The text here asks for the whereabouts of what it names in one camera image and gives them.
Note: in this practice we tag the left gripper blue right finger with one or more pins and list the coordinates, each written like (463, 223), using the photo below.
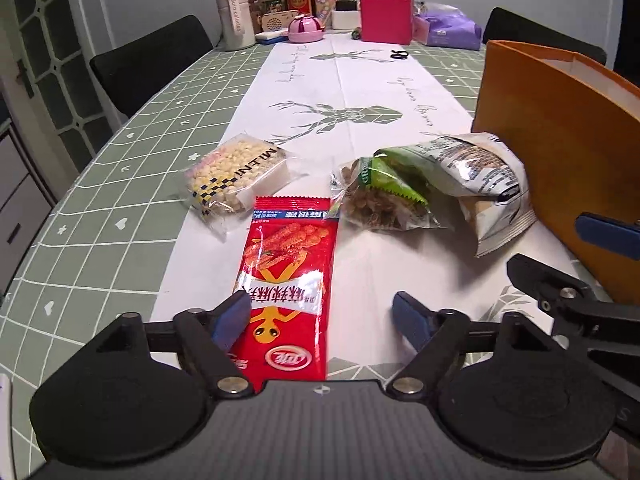
(437, 337)

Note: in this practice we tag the glass panel door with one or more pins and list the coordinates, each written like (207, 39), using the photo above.
(54, 88)

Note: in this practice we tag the green label nut pack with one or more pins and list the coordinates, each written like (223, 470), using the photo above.
(376, 194)

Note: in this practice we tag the small beige radio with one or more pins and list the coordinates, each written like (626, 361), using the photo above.
(274, 21)

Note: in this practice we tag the white drawer cabinet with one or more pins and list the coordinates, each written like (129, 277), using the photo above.
(24, 205)

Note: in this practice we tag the purple tissue pack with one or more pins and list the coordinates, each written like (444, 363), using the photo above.
(443, 26)

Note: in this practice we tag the black chair left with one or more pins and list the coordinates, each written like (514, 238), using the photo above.
(132, 74)

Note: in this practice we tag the orange cardboard box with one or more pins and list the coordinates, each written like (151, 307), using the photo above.
(574, 125)

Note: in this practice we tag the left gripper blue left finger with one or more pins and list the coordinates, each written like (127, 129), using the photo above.
(205, 339)

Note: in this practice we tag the black chair right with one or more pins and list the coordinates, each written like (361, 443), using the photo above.
(506, 25)

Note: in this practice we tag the white pink water bottle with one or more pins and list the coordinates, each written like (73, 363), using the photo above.
(236, 24)

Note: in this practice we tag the magenta gift box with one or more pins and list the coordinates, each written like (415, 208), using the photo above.
(387, 21)

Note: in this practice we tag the white grey printed snack bag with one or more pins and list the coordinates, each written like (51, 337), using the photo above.
(481, 173)

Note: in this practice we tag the white small box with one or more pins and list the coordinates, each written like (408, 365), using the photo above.
(345, 20)

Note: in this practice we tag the red spicy strips packet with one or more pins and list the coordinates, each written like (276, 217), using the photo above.
(286, 269)

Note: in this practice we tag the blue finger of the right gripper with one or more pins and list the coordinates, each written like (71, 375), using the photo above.
(609, 234)

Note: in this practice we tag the pink round mini fan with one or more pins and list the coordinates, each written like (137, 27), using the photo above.
(305, 29)

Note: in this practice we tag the white deer table runner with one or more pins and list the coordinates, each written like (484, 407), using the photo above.
(335, 101)

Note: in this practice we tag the rice puff cake pack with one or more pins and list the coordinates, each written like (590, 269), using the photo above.
(222, 186)

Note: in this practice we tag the green grid tablecloth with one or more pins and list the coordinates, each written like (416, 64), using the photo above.
(105, 246)

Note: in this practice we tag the black chair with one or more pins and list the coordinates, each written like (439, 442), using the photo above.
(506, 25)
(132, 74)

